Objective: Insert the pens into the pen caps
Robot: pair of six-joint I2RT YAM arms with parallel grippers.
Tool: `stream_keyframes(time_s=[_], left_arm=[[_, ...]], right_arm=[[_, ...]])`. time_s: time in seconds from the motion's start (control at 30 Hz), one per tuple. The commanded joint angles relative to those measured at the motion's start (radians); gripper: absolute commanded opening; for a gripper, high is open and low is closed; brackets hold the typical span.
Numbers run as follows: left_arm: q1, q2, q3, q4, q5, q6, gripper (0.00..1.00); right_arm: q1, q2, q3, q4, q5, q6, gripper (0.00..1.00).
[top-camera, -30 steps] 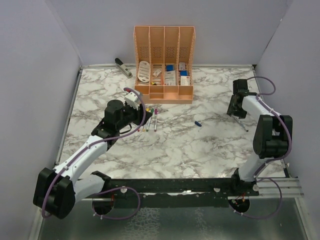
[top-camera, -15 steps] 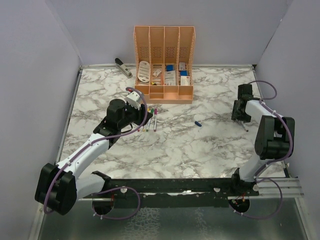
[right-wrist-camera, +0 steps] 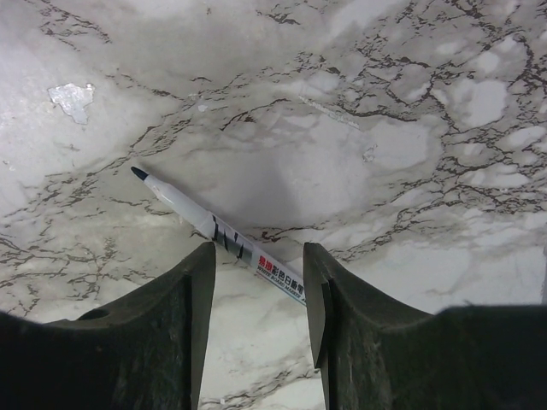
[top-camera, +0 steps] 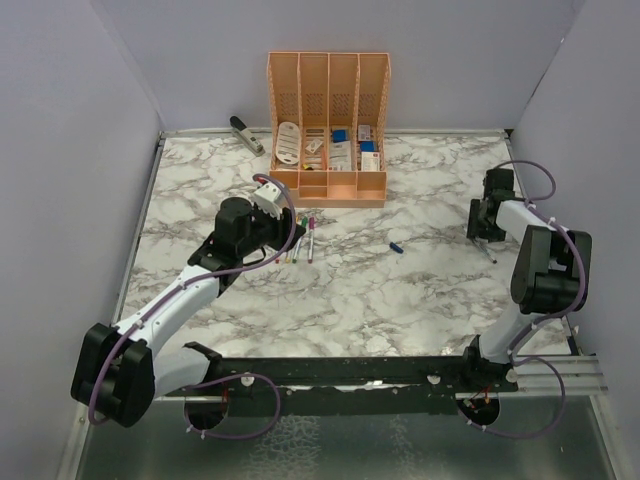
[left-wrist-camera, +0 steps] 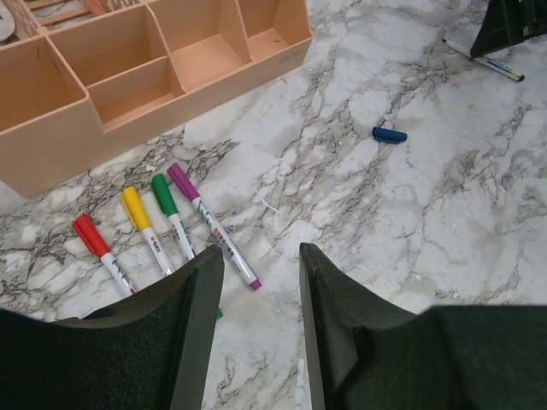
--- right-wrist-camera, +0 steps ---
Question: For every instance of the white pen blue end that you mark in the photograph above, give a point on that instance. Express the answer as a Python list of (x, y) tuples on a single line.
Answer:
[(217, 230)]

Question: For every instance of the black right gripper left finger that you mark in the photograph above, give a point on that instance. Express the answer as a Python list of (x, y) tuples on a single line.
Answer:
[(144, 350)]

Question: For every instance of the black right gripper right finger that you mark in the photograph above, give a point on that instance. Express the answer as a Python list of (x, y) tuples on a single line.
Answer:
[(375, 352)]

